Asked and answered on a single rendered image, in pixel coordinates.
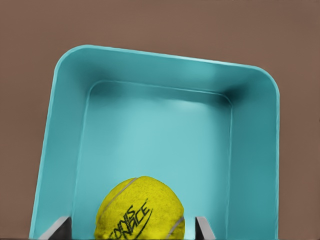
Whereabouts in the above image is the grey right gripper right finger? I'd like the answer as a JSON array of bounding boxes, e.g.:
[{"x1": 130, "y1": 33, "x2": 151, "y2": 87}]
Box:
[{"x1": 194, "y1": 215, "x2": 216, "y2": 240}]

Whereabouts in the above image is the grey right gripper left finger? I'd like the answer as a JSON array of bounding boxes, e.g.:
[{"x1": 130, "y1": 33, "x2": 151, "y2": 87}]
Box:
[{"x1": 37, "y1": 215, "x2": 73, "y2": 240}]

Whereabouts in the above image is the yellow tennis ball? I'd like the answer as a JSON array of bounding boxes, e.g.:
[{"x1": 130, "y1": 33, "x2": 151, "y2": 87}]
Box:
[{"x1": 93, "y1": 175, "x2": 186, "y2": 240}]

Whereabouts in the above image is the teal plastic tray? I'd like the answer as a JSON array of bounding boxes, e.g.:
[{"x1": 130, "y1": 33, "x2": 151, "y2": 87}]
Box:
[{"x1": 28, "y1": 44, "x2": 281, "y2": 240}]

